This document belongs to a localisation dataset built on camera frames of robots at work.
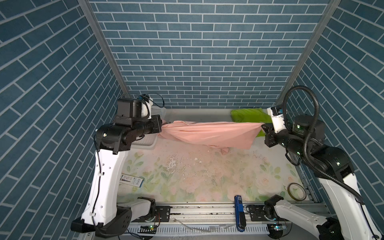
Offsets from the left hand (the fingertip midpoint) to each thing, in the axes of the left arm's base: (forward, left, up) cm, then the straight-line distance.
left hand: (162, 120), depth 63 cm
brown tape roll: (-22, -67, -38) cm, 80 cm away
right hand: (-3, -41, +3) cm, 41 cm away
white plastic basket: (+9, +15, -30) cm, 35 cm away
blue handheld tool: (-30, -36, -36) cm, 59 cm away
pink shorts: (-2, -27, -9) cm, 28 cm away
